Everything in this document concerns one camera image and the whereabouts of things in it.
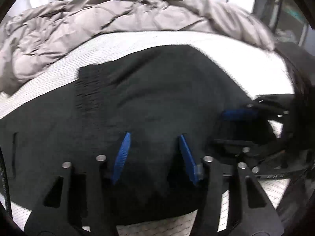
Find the dark open wardrobe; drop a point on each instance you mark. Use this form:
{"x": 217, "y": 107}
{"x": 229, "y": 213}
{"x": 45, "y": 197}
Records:
{"x": 286, "y": 21}

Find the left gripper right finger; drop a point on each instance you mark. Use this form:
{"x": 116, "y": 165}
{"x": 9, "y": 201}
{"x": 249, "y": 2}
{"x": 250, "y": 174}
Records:
{"x": 232, "y": 200}

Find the black pants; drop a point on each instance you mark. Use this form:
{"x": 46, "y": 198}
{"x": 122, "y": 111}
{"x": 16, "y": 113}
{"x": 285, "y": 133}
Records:
{"x": 156, "y": 95}

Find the grey crumpled duvet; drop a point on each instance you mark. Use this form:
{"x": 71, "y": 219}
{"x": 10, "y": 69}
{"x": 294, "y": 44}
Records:
{"x": 38, "y": 37}

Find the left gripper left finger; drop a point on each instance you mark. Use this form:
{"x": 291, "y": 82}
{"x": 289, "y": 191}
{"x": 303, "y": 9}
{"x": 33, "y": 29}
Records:
{"x": 80, "y": 201}

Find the white honeycomb mattress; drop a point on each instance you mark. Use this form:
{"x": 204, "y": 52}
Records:
{"x": 254, "y": 70}

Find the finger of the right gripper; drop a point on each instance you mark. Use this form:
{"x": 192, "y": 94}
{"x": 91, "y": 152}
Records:
{"x": 270, "y": 107}
{"x": 268, "y": 161}

